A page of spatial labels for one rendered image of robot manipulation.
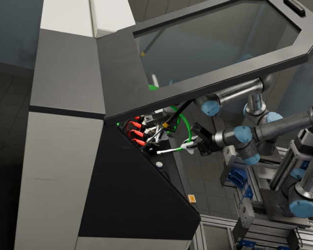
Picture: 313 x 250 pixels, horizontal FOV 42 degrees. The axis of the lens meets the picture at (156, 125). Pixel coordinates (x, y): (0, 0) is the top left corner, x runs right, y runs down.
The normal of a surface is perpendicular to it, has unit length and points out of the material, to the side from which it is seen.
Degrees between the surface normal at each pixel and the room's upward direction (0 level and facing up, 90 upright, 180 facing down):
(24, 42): 90
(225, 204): 0
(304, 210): 98
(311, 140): 90
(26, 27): 90
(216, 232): 0
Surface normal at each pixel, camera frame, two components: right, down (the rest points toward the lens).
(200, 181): 0.25, -0.80
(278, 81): 0.03, 0.56
